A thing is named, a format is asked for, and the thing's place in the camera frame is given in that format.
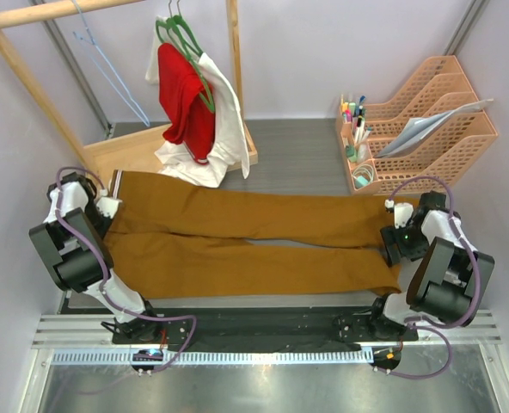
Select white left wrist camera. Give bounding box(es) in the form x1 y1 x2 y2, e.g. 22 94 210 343
95 196 122 219

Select white slotted cable duct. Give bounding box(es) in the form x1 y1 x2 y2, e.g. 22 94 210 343
52 347 374 367

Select green hanger back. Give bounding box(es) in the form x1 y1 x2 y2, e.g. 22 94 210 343
155 0 197 62

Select aluminium frame rail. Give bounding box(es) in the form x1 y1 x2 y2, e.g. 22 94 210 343
30 312 503 350

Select mustard brown trousers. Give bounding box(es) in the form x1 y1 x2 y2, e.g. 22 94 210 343
105 170 400 299

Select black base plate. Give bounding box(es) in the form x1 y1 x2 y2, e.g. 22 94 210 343
101 306 419 346

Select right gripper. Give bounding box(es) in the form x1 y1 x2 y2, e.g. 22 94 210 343
381 221 431 268

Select white shirt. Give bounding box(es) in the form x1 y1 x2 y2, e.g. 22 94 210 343
145 29 251 188

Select wooden clothes rack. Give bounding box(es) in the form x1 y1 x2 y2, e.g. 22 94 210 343
0 0 259 182

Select green hanger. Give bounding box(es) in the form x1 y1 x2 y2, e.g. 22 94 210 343
169 1 215 114
155 0 197 62

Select grey paper folder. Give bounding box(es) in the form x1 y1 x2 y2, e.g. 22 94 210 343
375 98 494 159

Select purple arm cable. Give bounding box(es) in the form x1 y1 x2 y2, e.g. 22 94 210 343
365 175 481 381
54 165 198 379

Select red shirt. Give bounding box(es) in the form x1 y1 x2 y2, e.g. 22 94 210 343
157 43 215 165

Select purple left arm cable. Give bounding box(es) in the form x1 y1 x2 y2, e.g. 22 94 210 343
54 165 198 379

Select light blue wire hanger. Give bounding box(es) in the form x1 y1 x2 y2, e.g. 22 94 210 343
71 0 151 127

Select peach plastic desk organizer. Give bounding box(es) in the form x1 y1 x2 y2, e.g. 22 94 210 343
336 55 498 195

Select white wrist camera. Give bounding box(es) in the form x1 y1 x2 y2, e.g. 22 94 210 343
95 196 122 219
384 199 414 229

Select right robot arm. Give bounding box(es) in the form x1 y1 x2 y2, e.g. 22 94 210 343
366 191 495 341

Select pens in organizer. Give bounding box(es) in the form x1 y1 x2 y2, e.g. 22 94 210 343
337 95 366 145

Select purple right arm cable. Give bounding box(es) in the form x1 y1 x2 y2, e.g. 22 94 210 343
365 175 481 381

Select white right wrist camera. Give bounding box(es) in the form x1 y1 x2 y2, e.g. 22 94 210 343
384 199 414 229

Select green hanger front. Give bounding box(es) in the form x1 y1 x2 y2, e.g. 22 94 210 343
169 1 215 114

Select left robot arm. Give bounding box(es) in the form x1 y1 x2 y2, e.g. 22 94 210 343
28 168 162 344

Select mint charger with cable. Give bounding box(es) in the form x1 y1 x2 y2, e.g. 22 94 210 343
352 164 375 189

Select green eraser box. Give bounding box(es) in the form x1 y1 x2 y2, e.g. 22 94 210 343
345 145 357 163

